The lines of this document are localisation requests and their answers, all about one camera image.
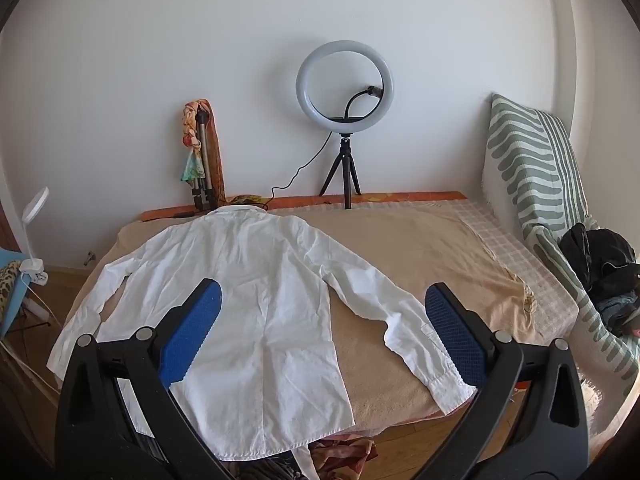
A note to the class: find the beige bed blanket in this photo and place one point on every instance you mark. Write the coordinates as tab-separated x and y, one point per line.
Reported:
414	247

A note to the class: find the folded silver tripod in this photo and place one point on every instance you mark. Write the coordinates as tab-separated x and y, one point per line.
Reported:
205	183

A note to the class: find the colourful patterned scarf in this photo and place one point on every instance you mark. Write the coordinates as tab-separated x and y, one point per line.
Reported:
193	169

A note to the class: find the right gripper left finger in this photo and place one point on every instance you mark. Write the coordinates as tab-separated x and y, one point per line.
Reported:
117	418

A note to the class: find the white ring light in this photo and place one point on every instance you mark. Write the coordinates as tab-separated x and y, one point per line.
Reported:
332	73

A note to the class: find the light blue chair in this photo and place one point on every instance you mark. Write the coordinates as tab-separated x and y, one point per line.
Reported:
12	295

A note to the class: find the green white striped cushion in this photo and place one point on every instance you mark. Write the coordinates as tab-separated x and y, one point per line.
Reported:
528	153

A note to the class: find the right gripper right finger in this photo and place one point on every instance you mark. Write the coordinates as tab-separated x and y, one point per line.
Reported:
528	418

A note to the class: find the white long-sleeve shirt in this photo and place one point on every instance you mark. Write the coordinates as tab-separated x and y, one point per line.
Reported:
266	378

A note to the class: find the pile of dark clothes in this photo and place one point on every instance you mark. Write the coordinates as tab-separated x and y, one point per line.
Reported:
606	266

